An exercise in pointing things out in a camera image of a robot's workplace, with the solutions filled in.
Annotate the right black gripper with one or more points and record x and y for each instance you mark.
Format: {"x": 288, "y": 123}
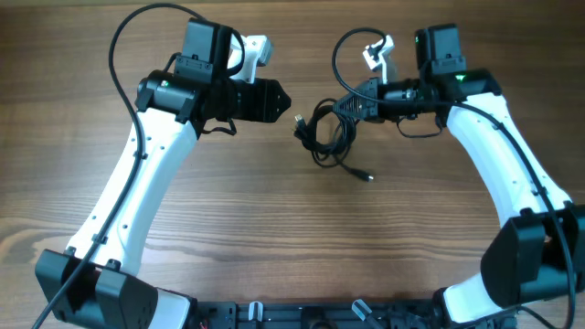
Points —
{"x": 373, "y": 110}

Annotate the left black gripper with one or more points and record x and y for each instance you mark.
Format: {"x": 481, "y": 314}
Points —
{"x": 263, "y": 109}

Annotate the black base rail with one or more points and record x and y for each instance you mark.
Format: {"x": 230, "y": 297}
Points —
{"x": 409, "y": 314}

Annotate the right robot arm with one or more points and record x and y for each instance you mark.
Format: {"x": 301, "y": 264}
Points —
{"x": 538, "y": 253}

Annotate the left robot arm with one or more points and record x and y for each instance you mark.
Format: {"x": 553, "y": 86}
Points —
{"x": 93, "y": 282}

